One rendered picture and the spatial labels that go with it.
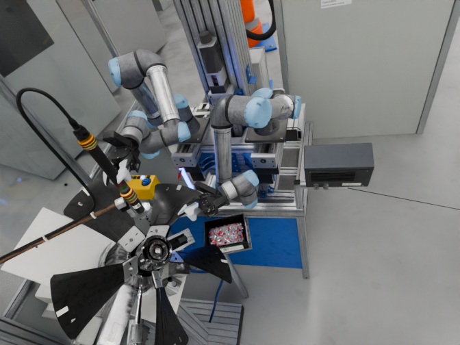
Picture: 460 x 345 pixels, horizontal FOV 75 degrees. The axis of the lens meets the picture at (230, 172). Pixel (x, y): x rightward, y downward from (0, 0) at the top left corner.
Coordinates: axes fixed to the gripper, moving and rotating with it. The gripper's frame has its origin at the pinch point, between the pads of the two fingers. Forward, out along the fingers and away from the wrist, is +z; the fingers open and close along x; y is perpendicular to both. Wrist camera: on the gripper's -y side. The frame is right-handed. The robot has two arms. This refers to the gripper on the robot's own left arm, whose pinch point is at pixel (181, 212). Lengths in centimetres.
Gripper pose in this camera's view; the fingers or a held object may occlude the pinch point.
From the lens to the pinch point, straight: 128.5
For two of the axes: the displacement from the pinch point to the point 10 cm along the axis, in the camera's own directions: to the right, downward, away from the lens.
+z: -8.7, 4.7, -1.6
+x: 1.8, 5.9, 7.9
